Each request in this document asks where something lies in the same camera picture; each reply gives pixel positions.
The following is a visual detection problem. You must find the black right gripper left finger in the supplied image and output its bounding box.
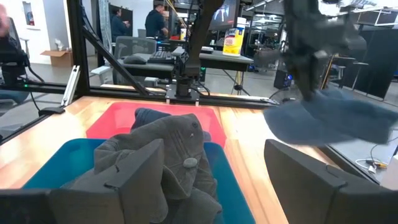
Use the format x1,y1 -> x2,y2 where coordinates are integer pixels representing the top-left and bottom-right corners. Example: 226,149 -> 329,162
48,138 -> 166,224

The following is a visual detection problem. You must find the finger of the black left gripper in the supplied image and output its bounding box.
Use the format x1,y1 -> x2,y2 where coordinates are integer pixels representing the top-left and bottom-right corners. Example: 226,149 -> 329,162
306,57 -> 322,102
290,63 -> 308,94

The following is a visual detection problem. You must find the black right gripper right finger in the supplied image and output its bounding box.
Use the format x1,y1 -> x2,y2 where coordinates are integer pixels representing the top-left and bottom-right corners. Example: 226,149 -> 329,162
264,138 -> 398,224

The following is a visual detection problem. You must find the blue denim cap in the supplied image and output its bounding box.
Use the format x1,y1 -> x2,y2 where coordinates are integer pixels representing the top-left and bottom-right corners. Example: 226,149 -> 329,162
130,107 -> 213,142
263,88 -> 398,146

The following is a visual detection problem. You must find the black computer tower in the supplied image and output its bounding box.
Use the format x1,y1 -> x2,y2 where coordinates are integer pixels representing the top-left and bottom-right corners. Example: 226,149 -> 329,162
273,69 -> 294,90

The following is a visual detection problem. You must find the blue plastic bin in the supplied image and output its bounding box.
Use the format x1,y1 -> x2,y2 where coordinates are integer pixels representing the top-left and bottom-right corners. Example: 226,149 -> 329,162
22,138 -> 256,224

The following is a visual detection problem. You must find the pink plastic bin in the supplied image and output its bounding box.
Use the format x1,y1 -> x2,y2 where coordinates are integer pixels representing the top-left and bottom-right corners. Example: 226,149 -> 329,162
86,101 -> 228,149

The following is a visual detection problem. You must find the black desk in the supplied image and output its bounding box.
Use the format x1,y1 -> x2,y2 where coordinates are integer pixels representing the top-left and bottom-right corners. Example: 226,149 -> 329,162
119,49 -> 255,79

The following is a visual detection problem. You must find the computer monitor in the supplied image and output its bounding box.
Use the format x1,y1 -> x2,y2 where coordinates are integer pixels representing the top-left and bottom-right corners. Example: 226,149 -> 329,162
207,0 -> 241,31

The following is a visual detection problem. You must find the black computer mouse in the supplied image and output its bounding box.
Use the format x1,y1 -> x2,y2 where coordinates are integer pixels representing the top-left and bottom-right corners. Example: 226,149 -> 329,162
123,55 -> 147,65

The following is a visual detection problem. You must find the black keyboard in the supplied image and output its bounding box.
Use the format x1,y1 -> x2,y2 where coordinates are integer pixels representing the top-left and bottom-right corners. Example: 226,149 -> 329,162
147,50 -> 175,65

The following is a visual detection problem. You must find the gray office chair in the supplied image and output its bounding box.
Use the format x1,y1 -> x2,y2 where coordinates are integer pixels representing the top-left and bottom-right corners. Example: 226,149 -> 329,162
112,35 -> 157,85

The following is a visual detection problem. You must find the person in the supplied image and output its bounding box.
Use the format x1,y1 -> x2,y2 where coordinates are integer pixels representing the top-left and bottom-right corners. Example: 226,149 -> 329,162
144,2 -> 170,40
0,3 -> 10,39
111,6 -> 131,43

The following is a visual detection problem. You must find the cardboard box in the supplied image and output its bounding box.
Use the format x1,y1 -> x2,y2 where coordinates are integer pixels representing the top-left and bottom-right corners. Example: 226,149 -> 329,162
40,49 -> 74,68

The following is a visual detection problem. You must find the black office chair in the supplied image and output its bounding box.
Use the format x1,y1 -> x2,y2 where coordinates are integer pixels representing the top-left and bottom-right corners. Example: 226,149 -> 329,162
0,17 -> 31,105

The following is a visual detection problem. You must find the black partition wall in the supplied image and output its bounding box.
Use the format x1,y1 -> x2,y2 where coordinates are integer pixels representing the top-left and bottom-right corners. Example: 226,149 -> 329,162
353,27 -> 398,100

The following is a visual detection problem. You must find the white cable bundle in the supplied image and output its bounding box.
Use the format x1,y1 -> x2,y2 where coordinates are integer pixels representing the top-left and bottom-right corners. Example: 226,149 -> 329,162
354,157 -> 389,174

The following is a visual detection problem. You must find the silver aluminium bracket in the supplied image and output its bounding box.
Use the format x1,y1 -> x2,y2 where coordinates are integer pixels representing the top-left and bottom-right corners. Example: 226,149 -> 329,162
60,65 -> 81,107

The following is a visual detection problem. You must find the black aluminium rig frame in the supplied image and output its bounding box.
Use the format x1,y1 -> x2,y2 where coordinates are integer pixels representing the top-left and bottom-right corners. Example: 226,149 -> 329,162
0,0 -> 280,110

